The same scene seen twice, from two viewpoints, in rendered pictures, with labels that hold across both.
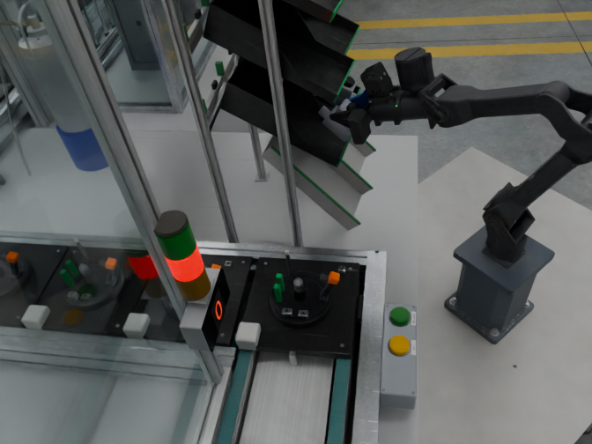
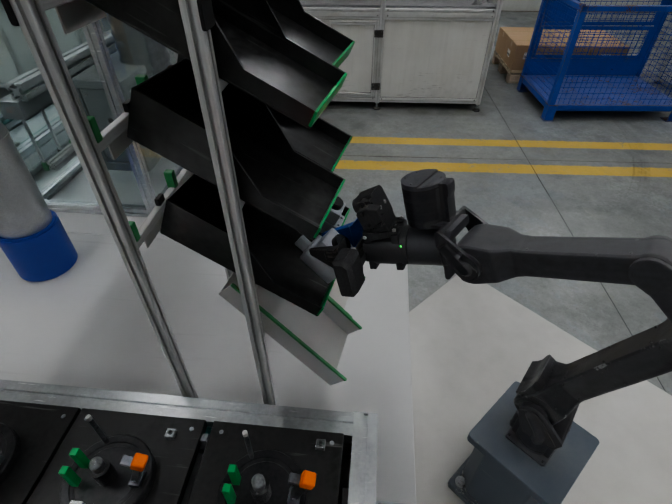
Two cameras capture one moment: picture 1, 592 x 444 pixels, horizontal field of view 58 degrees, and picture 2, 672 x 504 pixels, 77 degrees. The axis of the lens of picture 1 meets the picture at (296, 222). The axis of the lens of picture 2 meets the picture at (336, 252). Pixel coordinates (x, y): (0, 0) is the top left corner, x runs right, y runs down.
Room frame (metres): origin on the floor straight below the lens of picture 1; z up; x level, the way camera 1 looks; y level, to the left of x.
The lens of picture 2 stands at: (0.41, -0.06, 1.72)
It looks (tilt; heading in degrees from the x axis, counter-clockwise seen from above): 41 degrees down; 351
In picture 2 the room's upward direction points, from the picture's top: straight up
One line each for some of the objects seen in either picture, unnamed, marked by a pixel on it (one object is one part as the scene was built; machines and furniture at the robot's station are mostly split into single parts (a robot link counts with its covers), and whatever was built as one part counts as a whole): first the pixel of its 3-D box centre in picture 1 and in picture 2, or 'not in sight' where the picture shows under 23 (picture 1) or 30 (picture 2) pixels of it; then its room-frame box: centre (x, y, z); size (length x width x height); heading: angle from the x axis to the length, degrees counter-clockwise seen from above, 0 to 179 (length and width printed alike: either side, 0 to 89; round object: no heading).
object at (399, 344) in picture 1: (399, 345); not in sight; (0.55, -0.17, 0.96); 0.04 x 0.04 x 0.02
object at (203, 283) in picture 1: (191, 279); not in sight; (0.53, 0.17, 1.28); 0.05 x 0.05 x 0.05
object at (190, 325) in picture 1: (190, 276); not in sight; (0.53, 0.17, 1.29); 0.12 x 0.05 x 0.25; 165
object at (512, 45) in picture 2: not in sight; (555, 55); (5.24, -3.41, 0.20); 1.20 x 0.80 x 0.41; 78
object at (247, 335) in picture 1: (248, 336); not in sight; (0.62, 0.13, 0.97); 0.05 x 0.05 x 0.04; 75
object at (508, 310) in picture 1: (495, 281); (516, 465); (0.68, -0.42, 0.96); 0.15 x 0.15 x 0.20; 33
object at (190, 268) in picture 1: (184, 258); not in sight; (0.53, 0.17, 1.33); 0.05 x 0.05 x 0.05
